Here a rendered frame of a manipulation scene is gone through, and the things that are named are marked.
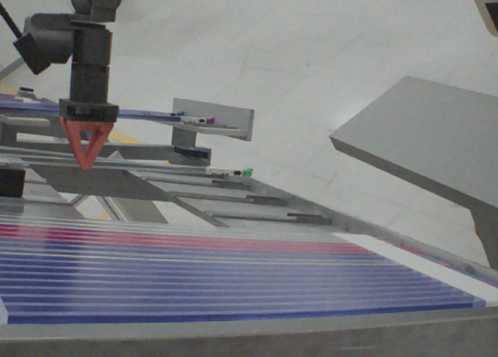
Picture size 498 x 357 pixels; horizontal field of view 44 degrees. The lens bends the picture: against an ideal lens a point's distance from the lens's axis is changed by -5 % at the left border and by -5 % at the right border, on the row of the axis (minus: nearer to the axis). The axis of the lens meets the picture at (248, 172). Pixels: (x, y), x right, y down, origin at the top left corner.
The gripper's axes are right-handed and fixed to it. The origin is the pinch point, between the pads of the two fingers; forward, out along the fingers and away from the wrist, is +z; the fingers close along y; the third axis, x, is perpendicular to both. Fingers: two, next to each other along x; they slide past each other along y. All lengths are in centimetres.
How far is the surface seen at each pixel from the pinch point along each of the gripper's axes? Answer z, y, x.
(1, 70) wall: 18, -748, 117
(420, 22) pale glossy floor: -46, -136, 209
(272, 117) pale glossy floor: 8, -159, 141
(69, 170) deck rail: 2.6, -8.0, 0.1
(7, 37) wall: -26, -748, 122
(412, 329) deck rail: 2, 60, 6
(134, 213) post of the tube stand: 16.1, -29.6, 20.7
